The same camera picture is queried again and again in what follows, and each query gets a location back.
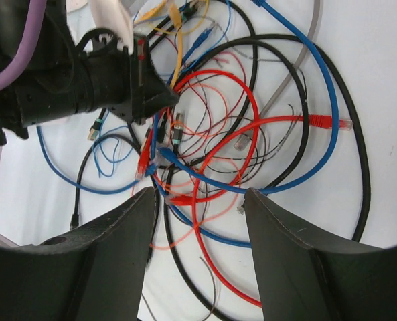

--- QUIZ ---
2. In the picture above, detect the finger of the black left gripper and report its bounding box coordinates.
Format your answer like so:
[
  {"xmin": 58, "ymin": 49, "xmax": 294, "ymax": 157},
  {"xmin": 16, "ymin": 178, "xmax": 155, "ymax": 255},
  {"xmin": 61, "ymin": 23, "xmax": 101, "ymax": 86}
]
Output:
[{"xmin": 131, "ymin": 66, "xmax": 179, "ymax": 120}]

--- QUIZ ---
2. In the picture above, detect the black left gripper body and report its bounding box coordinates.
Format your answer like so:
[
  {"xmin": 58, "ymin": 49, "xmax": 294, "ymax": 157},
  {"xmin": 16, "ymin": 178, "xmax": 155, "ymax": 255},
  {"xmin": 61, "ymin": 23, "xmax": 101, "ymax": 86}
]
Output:
[{"xmin": 77, "ymin": 28, "xmax": 148, "ymax": 125}]

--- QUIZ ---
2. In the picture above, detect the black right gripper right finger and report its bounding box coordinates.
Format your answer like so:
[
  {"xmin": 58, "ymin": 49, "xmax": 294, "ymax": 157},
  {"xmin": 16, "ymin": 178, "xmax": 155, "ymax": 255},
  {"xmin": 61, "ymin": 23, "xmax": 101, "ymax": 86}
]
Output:
[{"xmin": 245, "ymin": 189, "xmax": 397, "ymax": 320}]

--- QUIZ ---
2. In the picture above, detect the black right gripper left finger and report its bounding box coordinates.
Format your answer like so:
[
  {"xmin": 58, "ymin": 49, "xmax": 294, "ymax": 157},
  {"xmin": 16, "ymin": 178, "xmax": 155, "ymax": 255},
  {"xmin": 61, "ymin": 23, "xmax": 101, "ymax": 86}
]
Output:
[{"xmin": 0, "ymin": 187, "xmax": 155, "ymax": 320}]

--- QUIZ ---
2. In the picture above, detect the black ethernet cable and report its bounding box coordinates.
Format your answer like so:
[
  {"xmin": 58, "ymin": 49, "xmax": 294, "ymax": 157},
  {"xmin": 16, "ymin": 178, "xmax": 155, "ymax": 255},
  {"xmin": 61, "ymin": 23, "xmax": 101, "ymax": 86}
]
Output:
[{"xmin": 70, "ymin": 0, "xmax": 259, "ymax": 230}]

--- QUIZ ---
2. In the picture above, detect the thin black wire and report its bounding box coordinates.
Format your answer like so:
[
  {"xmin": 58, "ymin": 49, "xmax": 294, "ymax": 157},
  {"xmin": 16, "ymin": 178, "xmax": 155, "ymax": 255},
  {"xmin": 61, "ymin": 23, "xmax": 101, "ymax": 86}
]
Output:
[{"xmin": 141, "ymin": 73, "xmax": 309, "ymax": 321}]

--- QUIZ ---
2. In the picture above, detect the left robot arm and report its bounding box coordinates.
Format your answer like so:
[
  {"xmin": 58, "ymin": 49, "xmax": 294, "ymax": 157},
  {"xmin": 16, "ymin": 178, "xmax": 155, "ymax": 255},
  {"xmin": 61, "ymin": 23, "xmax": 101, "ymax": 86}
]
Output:
[{"xmin": 0, "ymin": 1, "xmax": 179, "ymax": 146}]

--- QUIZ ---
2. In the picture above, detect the thick black cable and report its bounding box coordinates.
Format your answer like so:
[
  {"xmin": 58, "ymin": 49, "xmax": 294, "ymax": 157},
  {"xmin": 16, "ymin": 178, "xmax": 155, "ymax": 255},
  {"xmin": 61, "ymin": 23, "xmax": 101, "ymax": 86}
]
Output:
[{"xmin": 164, "ymin": 33, "xmax": 372, "ymax": 321}]

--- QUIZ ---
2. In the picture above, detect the grey ethernet cable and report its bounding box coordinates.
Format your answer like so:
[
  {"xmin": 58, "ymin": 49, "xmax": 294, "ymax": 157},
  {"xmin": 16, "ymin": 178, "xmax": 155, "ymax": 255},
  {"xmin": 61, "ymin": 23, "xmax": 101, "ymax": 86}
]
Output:
[{"xmin": 234, "ymin": 0, "xmax": 325, "ymax": 151}]

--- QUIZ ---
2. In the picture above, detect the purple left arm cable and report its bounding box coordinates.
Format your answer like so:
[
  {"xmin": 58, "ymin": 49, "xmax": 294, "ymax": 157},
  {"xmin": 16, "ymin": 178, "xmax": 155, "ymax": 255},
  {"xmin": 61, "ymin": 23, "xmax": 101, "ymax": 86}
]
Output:
[{"xmin": 0, "ymin": 0, "xmax": 47, "ymax": 98}]

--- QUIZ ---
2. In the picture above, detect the red ethernet cable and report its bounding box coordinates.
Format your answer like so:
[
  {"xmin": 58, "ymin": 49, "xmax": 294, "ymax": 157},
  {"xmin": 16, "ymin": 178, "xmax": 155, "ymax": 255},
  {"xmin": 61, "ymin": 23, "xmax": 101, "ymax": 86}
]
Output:
[{"xmin": 136, "ymin": 70, "xmax": 355, "ymax": 308}]

